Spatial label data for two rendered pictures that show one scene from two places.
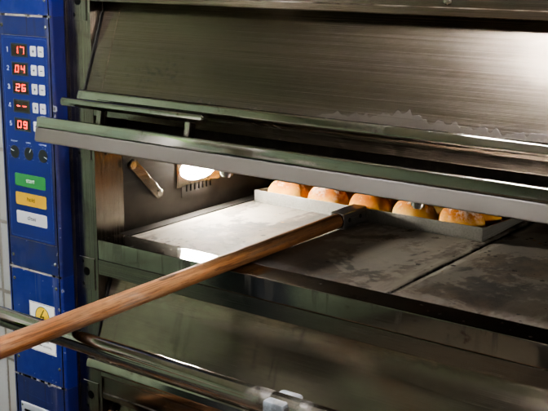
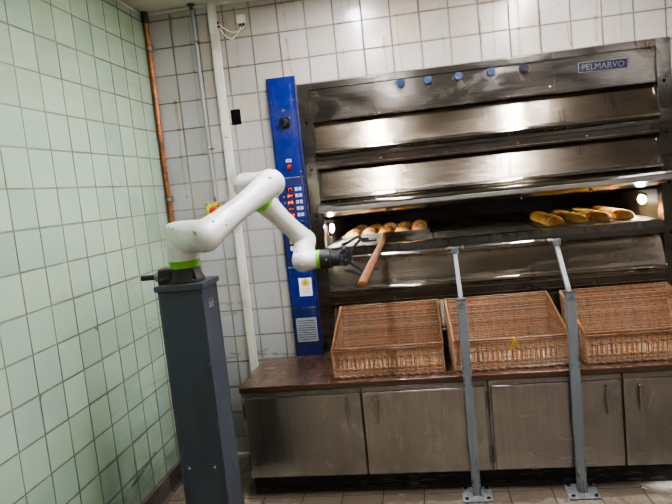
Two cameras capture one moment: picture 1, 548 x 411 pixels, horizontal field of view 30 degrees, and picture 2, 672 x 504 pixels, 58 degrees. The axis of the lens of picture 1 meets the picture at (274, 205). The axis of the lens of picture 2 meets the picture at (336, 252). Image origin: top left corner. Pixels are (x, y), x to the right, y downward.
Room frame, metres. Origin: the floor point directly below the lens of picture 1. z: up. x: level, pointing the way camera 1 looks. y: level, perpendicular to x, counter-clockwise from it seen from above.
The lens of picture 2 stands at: (-1.18, 1.89, 1.52)
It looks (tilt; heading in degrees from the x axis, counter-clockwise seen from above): 6 degrees down; 332
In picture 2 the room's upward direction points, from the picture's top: 6 degrees counter-clockwise
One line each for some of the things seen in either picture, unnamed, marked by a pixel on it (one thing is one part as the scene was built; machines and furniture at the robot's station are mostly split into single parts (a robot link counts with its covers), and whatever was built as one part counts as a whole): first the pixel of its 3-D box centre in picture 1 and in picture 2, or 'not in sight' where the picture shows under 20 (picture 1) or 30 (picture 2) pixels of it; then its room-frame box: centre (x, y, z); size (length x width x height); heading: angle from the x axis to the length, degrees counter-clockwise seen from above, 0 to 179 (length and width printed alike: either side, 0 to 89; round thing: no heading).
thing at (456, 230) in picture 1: (401, 197); (387, 232); (2.21, -0.28, 1.20); 0.55 x 0.36 x 0.03; 54
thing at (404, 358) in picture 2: not in sight; (388, 336); (1.49, 0.23, 0.72); 0.56 x 0.49 x 0.28; 54
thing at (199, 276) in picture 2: not in sight; (173, 275); (1.35, 1.33, 1.23); 0.26 x 0.15 x 0.06; 55
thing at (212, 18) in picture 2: not in sight; (235, 210); (2.18, 0.74, 1.45); 0.05 x 0.02 x 2.30; 54
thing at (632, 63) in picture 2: not in sight; (475, 83); (1.39, -0.41, 1.99); 1.80 x 0.08 x 0.21; 54
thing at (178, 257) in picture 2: not in sight; (183, 243); (1.30, 1.28, 1.36); 0.16 x 0.13 x 0.19; 19
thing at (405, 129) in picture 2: not in sight; (479, 119); (1.37, -0.39, 1.80); 1.79 x 0.11 x 0.19; 54
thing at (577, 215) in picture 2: not in sight; (578, 214); (1.39, -1.12, 1.21); 0.61 x 0.48 x 0.06; 144
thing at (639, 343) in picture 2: not in sight; (629, 320); (0.79, -0.74, 0.72); 0.56 x 0.49 x 0.28; 55
